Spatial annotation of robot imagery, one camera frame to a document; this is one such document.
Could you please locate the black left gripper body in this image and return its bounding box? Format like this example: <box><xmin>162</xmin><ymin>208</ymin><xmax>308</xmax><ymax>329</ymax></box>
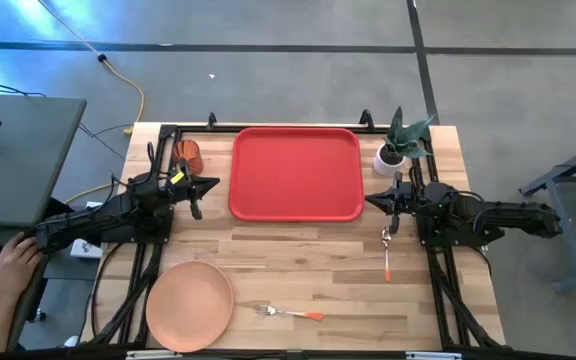
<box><xmin>167</xmin><ymin>158</ymin><xmax>204</xmax><ymax>221</ymax></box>

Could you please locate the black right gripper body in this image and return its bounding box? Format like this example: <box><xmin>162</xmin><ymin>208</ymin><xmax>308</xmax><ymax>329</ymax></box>
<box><xmin>389</xmin><ymin>171</ymin><xmax>419</xmax><ymax>236</ymax></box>

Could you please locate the metal spoon orange-tipped handle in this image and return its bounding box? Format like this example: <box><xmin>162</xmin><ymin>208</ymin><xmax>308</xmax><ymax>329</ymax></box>
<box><xmin>380</xmin><ymin>225</ymin><xmax>393</xmax><ymax>283</ymax></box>

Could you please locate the orange textured cup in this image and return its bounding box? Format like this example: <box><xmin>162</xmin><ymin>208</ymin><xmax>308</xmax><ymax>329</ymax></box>
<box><xmin>171</xmin><ymin>139</ymin><xmax>205</xmax><ymax>175</ymax></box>

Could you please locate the peach round plate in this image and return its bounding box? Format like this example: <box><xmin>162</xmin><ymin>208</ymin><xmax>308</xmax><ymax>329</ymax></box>
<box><xmin>145</xmin><ymin>260</ymin><xmax>235</xmax><ymax>354</ymax></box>

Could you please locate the metal fork orange-tipped handle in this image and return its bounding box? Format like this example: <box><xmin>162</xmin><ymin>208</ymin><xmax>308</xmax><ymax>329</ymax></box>
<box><xmin>254</xmin><ymin>303</ymin><xmax>325</xmax><ymax>322</ymax></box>

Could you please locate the red plastic tray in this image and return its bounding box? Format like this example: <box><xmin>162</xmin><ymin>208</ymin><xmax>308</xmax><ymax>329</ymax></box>
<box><xmin>227</xmin><ymin>126</ymin><xmax>366</xmax><ymax>223</ymax></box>

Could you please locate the white plant pot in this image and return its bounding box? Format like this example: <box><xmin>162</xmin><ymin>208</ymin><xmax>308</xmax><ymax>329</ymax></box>
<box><xmin>372</xmin><ymin>143</ymin><xmax>408</xmax><ymax>178</ymax></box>

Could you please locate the green snake plant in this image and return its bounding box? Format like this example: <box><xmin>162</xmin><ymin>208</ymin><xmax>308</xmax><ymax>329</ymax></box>
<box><xmin>385</xmin><ymin>105</ymin><xmax>435</xmax><ymax>160</ymax></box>

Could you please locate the white power box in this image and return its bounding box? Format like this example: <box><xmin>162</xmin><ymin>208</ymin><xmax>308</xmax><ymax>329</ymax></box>
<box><xmin>70</xmin><ymin>238</ymin><xmax>104</xmax><ymax>260</ymax></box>

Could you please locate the grey desk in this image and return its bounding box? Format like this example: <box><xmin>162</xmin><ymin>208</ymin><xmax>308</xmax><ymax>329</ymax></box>
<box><xmin>0</xmin><ymin>93</ymin><xmax>88</xmax><ymax>229</ymax></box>

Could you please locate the person's hand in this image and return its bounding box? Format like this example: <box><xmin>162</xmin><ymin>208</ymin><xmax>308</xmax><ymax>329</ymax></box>
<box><xmin>0</xmin><ymin>232</ymin><xmax>44</xmax><ymax>306</ymax></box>

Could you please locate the black aluminium rig frame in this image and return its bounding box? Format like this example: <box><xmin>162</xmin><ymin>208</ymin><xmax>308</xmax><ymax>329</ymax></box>
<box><xmin>85</xmin><ymin>108</ymin><xmax>507</xmax><ymax>351</ymax></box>

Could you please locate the yellow cable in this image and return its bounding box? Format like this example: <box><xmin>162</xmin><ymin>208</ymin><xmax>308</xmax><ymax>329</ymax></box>
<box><xmin>37</xmin><ymin>0</ymin><xmax>147</xmax><ymax>205</ymax></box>

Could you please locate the grey metal table frame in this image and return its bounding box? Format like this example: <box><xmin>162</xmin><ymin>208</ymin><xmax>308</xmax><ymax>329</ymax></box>
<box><xmin>519</xmin><ymin>137</ymin><xmax>576</xmax><ymax>294</ymax></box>

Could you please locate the thin black cable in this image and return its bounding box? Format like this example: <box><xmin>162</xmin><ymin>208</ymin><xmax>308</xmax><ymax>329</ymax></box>
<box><xmin>0</xmin><ymin>76</ymin><xmax>134</xmax><ymax>162</ymax></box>

